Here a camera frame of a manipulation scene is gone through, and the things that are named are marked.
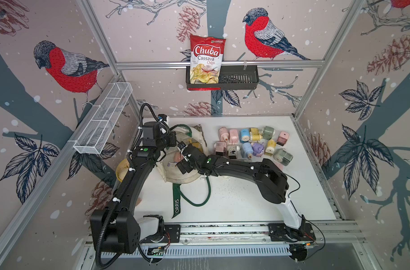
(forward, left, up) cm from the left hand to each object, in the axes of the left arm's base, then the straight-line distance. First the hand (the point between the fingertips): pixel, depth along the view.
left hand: (176, 129), depth 81 cm
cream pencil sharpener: (+1, -29, -21) cm, 36 cm away
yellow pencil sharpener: (0, -51, -19) cm, 54 cm away
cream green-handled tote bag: (-7, +8, -25) cm, 27 cm away
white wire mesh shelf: (+3, +35, +5) cm, 35 cm away
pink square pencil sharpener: (+9, -61, -20) cm, 65 cm away
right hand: (-8, -2, -16) cm, 18 cm away
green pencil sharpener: (+13, -53, -19) cm, 58 cm away
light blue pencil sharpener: (-1, -38, -18) cm, 42 cm away
